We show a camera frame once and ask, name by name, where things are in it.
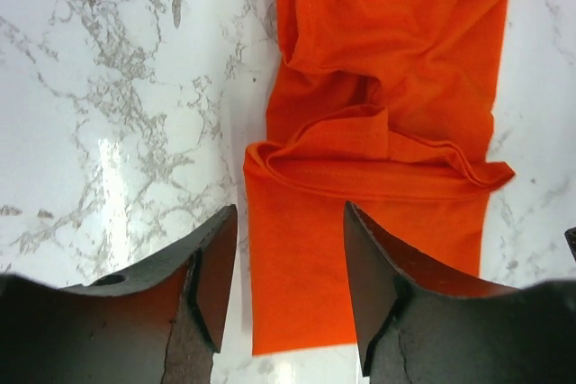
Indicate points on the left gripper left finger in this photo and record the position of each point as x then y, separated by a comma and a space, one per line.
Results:
160, 320

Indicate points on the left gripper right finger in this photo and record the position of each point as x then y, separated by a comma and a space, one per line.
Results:
418, 320

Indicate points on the orange t shirt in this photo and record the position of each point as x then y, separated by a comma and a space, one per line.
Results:
383, 103

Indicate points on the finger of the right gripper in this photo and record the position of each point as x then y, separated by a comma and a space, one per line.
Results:
570, 236

